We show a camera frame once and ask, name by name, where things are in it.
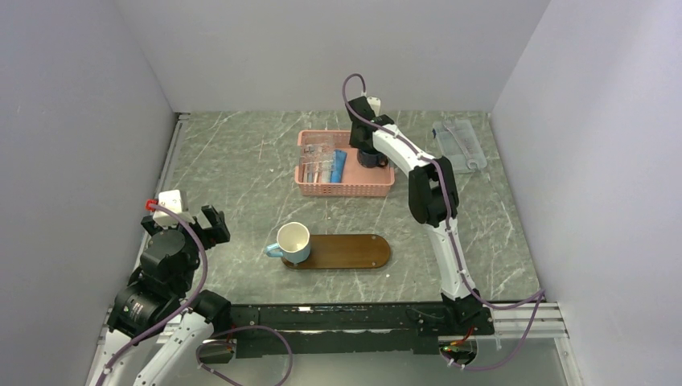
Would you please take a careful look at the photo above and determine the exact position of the dark blue mug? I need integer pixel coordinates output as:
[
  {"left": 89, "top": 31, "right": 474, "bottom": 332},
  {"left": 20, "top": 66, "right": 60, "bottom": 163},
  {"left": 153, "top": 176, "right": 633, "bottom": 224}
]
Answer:
[{"left": 357, "top": 149, "right": 389, "bottom": 169}]

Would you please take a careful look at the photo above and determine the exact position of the pink plastic basket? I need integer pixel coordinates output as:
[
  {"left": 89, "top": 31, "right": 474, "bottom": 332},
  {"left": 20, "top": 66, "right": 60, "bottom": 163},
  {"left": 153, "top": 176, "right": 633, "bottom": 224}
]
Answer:
[{"left": 294, "top": 130, "right": 396, "bottom": 197}]

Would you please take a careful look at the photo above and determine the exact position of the clear acrylic holder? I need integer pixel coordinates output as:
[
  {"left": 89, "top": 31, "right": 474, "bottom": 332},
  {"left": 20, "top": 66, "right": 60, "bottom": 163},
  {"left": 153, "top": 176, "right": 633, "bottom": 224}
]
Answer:
[{"left": 299, "top": 133, "right": 335, "bottom": 183}]

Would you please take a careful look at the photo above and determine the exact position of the light blue mug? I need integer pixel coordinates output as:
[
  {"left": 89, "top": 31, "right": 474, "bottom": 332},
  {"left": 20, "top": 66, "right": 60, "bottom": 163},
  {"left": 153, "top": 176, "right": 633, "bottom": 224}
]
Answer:
[{"left": 264, "top": 222, "right": 311, "bottom": 265}]

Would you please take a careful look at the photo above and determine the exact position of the brown wooden oval tray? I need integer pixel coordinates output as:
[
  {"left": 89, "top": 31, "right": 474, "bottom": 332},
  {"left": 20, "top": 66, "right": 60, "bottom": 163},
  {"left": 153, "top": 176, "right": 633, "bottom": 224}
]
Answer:
[{"left": 280, "top": 234, "right": 392, "bottom": 270}]

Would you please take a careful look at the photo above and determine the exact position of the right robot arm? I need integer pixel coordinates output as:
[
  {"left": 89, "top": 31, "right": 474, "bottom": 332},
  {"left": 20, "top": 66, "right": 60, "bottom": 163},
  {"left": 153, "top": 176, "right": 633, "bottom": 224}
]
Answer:
[{"left": 345, "top": 96, "right": 495, "bottom": 335}]

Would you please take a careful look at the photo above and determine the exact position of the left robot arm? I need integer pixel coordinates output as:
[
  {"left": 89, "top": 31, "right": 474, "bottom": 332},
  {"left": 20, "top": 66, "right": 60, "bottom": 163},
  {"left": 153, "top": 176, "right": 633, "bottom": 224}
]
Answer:
[{"left": 90, "top": 200, "right": 232, "bottom": 385}]

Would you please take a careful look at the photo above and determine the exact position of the blue toothpaste tube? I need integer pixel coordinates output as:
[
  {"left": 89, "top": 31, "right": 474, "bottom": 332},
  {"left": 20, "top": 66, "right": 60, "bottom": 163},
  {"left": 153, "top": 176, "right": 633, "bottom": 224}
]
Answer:
[{"left": 330, "top": 150, "right": 347, "bottom": 183}]

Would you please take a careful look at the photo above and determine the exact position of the clear plastic storage box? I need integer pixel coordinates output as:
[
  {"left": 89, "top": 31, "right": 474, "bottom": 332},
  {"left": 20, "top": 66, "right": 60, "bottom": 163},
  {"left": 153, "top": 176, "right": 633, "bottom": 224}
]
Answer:
[{"left": 432, "top": 119, "right": 487, "bottom": 174}]

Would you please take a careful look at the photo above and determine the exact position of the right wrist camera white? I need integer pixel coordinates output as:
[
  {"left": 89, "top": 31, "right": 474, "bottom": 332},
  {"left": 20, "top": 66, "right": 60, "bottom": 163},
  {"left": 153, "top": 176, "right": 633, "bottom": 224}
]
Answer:
[{"left": 367, "top": 96, "right": 381, "bottom": 116}]

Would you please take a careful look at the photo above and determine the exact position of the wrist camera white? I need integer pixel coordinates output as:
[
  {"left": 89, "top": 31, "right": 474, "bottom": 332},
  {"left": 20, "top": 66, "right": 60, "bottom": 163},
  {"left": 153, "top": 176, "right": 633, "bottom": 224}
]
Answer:
[
  {"left": 146, "top": 189, "right": 192, "bottom": 228},
  {"left": 367, "top": 96, "right": 381, "bottom": 116}
]

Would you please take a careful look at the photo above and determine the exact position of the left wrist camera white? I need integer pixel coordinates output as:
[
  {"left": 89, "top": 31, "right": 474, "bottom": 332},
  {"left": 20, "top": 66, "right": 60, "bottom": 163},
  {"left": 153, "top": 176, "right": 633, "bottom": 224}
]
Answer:
[{"left": 146, "top": 189, "right": 192, "bottom": 228}]

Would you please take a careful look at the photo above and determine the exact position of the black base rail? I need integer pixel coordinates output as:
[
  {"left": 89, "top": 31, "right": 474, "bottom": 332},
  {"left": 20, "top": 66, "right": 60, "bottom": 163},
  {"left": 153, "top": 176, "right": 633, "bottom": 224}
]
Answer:
[{"left": 216, "top": 302, "right": 495, "bottom": 359}]

